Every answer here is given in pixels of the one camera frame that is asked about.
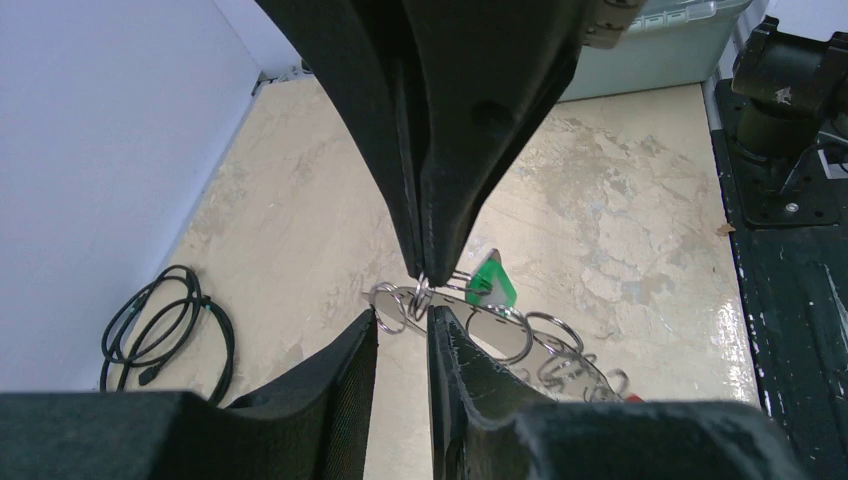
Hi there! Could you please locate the clear plastic storage bin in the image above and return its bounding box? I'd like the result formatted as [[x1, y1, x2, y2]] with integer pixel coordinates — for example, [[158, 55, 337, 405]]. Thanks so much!
[[560, 0, 750, 101]]

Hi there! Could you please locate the green key tag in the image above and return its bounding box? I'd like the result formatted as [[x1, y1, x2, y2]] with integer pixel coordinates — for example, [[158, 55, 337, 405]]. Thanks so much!
[[465, 248, 518, 307]]

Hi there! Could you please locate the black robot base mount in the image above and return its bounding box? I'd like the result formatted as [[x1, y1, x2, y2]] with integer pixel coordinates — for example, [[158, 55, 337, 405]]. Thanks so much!
[[711, 80, 847, 479]]

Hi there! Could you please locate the black coiled cable right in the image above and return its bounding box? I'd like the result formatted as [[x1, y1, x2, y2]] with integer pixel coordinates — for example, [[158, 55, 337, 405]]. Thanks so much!
[[99, 264, 237, 407]]

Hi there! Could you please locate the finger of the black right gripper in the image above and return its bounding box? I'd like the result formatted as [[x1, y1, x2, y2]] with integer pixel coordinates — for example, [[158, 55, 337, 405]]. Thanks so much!
[[258, 1, 423, 277]]

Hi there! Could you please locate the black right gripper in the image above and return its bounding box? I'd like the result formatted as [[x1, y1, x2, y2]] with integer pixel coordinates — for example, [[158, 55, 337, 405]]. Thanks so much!
[[404, 0, 646, 286]]

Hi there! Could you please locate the metal key organizer ring plate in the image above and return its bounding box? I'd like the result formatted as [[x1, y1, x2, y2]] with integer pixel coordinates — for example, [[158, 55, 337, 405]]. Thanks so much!
[[361, 277, 630, 403]]

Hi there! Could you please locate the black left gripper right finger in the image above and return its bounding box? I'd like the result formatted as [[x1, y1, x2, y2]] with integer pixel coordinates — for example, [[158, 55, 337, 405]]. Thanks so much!
[[427, 306, 807, 479]]

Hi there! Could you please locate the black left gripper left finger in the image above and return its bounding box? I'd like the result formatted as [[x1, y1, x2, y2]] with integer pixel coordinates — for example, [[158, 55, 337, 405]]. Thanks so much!
[[1, 309, 378, 479]]

